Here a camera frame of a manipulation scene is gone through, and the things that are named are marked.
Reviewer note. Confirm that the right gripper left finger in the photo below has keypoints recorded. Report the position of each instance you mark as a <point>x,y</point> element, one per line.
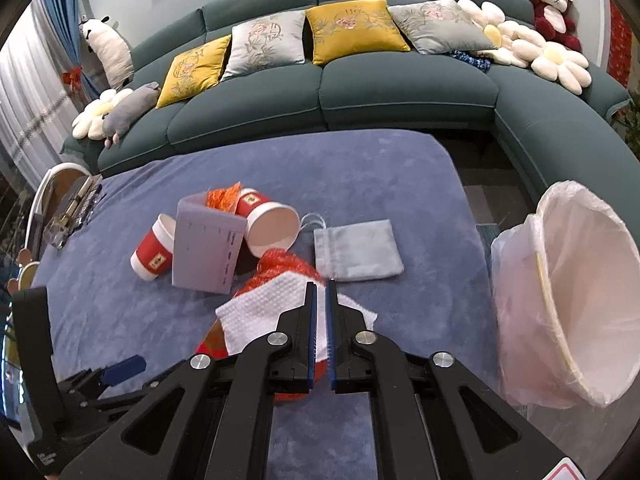
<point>295,370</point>

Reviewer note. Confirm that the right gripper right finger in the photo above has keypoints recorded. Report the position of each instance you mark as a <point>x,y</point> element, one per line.
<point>347,371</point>

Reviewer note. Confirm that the red white paper cup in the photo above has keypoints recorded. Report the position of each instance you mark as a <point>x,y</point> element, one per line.
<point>269,224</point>
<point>153,256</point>

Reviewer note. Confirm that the white lined trash bin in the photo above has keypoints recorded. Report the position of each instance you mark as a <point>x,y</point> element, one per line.
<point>566,292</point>

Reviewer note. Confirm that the red mesh foam wrapper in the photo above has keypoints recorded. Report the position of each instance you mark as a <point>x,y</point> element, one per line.
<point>272,264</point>

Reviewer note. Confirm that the orange wrapper in box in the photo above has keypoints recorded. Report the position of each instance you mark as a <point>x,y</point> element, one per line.
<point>224,199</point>

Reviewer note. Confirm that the clear box with tools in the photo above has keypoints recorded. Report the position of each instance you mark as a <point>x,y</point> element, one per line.
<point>73,211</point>

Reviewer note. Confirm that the white chair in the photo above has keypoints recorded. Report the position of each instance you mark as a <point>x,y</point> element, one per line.
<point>53,187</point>

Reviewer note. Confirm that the left white flower cushion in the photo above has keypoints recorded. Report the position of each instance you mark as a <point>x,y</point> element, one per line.
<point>89,123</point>

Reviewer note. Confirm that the white flower cushion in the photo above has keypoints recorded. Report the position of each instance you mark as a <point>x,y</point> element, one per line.
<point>89,123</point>
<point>547,59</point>
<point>489,18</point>

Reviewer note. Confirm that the grey plush toy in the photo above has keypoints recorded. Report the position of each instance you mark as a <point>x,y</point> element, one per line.
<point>128,111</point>

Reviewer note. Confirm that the white sheer curtain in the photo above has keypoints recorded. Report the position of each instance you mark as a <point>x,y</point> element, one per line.
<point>36,107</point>

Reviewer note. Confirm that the left yellow cushion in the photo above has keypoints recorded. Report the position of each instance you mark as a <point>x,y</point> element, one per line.
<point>194,71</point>

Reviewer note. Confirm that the yellow cushion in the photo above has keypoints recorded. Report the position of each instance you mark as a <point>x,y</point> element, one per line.
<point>351,27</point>
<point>194,71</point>

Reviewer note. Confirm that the left grey embroidered cushion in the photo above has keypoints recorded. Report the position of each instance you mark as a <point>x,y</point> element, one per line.
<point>270,41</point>

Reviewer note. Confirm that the grey embroidered cushion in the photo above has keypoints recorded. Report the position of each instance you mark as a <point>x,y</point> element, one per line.
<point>270,41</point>
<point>438,27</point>

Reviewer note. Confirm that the middle yellow cushion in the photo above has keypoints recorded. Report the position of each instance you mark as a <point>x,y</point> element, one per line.
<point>351,27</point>

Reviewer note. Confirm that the right grey embroidered cushion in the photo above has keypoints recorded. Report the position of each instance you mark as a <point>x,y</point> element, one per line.
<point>438,27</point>

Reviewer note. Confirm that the white plush animal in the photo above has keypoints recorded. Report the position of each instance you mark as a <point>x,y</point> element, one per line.
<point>111,50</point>

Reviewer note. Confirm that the red white plush monkey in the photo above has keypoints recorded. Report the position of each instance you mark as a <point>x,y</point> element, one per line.
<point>554,24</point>

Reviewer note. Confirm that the blue curtain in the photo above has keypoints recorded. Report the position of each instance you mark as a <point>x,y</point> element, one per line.
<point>64,17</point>

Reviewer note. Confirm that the grey drawstring pouch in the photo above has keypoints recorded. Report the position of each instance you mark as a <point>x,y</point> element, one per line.
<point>364,251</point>

